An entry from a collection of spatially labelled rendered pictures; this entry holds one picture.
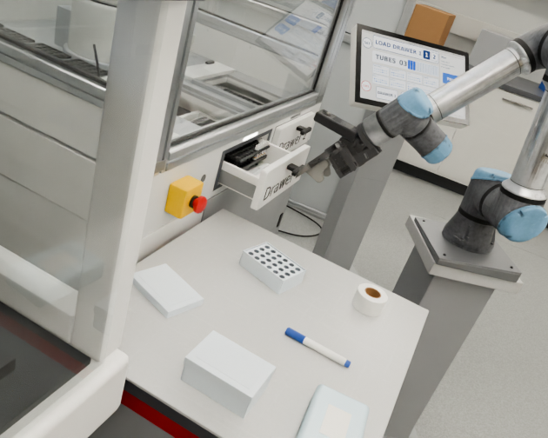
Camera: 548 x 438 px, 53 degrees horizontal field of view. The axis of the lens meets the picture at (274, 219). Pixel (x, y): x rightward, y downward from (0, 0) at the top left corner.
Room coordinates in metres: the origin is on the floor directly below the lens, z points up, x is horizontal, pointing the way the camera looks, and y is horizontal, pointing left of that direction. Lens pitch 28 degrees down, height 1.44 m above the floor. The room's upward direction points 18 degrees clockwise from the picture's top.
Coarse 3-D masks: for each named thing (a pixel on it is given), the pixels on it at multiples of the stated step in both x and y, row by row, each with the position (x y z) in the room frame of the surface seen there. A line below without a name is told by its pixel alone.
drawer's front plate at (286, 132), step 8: (312, 112) 1.80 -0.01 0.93; (296, 120) 1.66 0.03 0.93; (304, 120) 1.72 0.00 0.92; (312, 120) 1.80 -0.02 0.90; (280, 128) 1.54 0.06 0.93; (288, 128) 1.59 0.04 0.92; (296, 128) 1.66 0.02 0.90; (280, 136) 1.54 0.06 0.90; (288, 136) 1.61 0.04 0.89; (296, 136) 1.68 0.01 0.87; (304, 136) 1.77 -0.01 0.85; (296, 144) 1.71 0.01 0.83
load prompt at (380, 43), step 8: (376, 40) 2.17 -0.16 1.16; (384, 40) 2.19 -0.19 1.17; (392, 40) 2.21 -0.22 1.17; (376, 48) 2.15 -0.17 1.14; (384, 48) 2.17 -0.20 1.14; (392, 48) 2.19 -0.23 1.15; (400, 48) 2.21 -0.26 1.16; (408, 48) 2.23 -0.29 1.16; (416, 48) 2.25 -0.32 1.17; (416, 56) 2.23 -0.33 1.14; (424, 56) 2.25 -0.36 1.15; (432, 56) 2.27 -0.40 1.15
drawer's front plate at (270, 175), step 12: (288, 156) 1.34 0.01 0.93; (300, 156) 1.41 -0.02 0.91; (264, 168) 1.22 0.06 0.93; (276, 168) 1.25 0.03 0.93; (264, 180) 1.20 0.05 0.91; (276, 180) 1.27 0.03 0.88; (288, 180) 1.37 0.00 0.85; (264, 192) 1.22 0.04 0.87; (276, 192) 1.30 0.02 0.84; (252, 204) 1.20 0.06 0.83; (264, 204) 1.25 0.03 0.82
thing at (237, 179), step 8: (272, 144) 1.48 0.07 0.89; (272, 152) 1.47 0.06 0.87; (280, 152) 1.47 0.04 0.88; (288, 152) 1.46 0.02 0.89; (264, 160) 1.48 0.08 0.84; (272, 160) 1.47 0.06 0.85; (224, 168) 1.25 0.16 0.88; (232, 168) 1.24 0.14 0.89; (248, 168) 1.40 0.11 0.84; (224, 176) 1.25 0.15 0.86; (232, 176) 1.24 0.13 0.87; (240, 176) 1.24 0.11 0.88; (248, 176) 1.23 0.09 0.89; (256, 176) 1.23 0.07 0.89; (224, 184) 1.24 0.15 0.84; (232, 184) 1.24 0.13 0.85; (240, 184) 1.23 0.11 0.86; (248, 184) 1.23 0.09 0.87; (256, 184) 1.22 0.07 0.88; (240, 192) 1.23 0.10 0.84; (248, 192) 1.22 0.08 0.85
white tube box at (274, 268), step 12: (252, 252) 1.05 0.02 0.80; (264, 252) 1.06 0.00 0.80; (276, 252) 1.08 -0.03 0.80; (240, 264) 1.04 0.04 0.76; (252, 264) 1.02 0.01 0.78; (264, 264) 1.02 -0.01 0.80; (276, 264) 1.03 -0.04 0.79; (288, 264) 1.05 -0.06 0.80; (264, 276) 1.00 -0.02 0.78; (276, 276) 0.98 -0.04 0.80; (288, 276) 1.00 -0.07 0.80; (300, 276) 1.03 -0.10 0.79; (276, 288) 0.98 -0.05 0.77; (288, 288) 1.00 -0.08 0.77
